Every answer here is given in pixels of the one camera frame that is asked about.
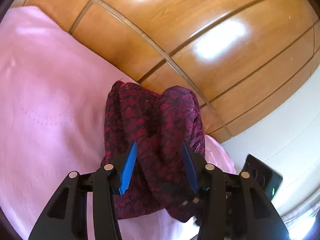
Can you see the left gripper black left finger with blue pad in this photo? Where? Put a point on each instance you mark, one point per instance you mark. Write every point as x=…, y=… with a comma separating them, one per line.
x=65, y=214

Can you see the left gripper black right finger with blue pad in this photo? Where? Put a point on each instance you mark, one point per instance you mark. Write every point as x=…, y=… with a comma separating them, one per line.
x=230, y=206

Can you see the maroon knitted sweater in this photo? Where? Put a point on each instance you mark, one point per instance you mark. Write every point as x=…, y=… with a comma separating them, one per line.
x=159, y=124

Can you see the pink bedspread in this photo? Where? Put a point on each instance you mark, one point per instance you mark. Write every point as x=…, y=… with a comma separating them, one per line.
x=53, y=103

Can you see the wooden panelled headboard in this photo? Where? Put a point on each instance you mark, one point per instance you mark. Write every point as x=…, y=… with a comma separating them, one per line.
x=242, y=58

